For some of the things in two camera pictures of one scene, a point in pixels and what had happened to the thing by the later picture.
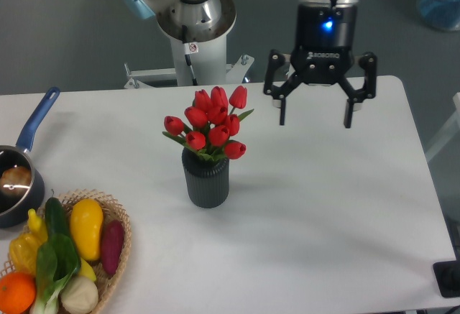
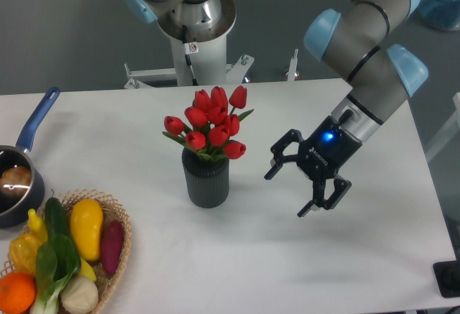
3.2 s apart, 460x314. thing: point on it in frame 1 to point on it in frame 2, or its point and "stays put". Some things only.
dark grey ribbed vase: (207, 181) stays put
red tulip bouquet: (210, 123) stays put
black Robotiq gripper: (325, 39) to (323, 154)
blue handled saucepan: (19, 210) stays put
